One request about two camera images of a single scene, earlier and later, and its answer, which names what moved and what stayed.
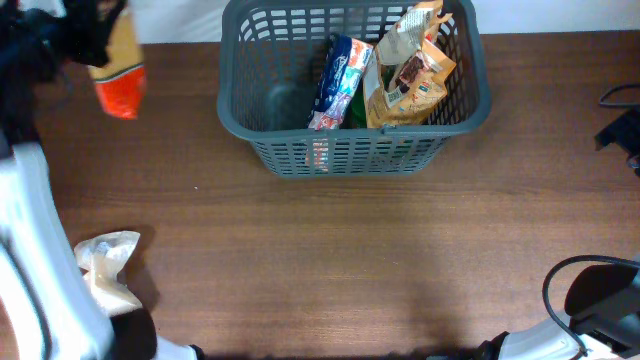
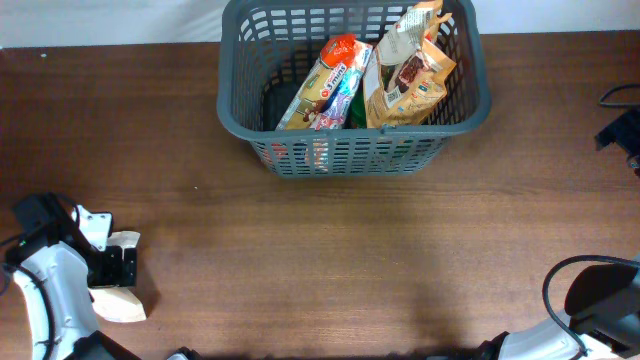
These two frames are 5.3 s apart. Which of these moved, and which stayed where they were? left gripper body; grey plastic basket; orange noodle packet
Moved: orange noodle packet; left gripper body
Stayed: grey plastic basket
